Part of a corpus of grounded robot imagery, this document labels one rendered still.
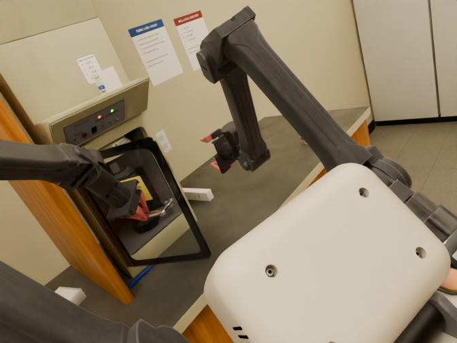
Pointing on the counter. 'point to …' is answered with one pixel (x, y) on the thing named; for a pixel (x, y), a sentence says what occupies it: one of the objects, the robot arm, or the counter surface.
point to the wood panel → (63, 222)
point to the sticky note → (141, 187)
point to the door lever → (160, 210)
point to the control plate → (75, 131)
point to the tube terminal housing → (66, 95)
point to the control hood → (133, 91)
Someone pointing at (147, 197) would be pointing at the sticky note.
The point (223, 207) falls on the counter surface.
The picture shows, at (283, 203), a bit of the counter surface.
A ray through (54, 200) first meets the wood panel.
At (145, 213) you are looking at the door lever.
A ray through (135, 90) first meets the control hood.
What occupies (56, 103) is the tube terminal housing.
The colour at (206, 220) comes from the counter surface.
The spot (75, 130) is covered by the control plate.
